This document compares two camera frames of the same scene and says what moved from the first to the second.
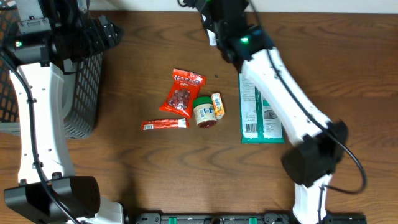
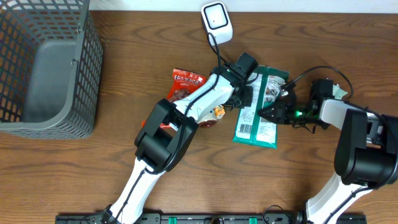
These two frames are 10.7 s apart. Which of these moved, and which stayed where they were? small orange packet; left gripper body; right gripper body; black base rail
Moved: right gripper body; left gripper body
Stayed: black base rail; small orange packet
